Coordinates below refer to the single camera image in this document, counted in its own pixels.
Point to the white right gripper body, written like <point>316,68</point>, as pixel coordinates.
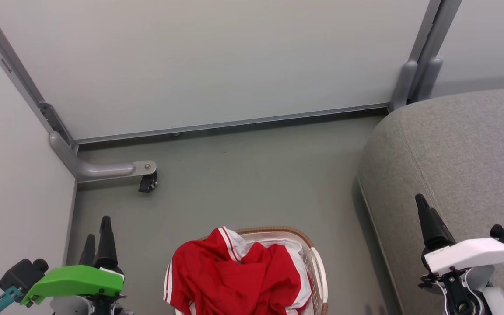
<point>470,256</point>

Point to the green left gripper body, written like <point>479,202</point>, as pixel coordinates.
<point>77,280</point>

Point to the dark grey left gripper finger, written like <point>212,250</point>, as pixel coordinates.
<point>106,249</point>
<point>88,253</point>

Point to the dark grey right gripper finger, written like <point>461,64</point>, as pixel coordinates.
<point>425,223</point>
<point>440,234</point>

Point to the red shirt with white stripes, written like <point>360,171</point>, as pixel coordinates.
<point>234,284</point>

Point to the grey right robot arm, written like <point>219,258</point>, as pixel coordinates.
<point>479,293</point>

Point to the grey fabric sofa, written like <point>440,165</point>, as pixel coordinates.
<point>453,157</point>

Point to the grey partition foot bar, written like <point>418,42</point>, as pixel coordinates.
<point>99,168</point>

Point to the white laundry basket brown rim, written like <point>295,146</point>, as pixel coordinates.
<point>317,271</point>

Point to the white crumpled cloth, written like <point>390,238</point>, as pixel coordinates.
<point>298,258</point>

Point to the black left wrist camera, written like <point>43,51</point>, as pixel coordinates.
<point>22,273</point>

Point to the grey double partition post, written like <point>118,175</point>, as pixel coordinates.
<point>418,65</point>

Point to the grey partition bottom rail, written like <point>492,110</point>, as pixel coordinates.
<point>234,124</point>

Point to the grey partition post with slots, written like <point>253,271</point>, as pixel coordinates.
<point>11,70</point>

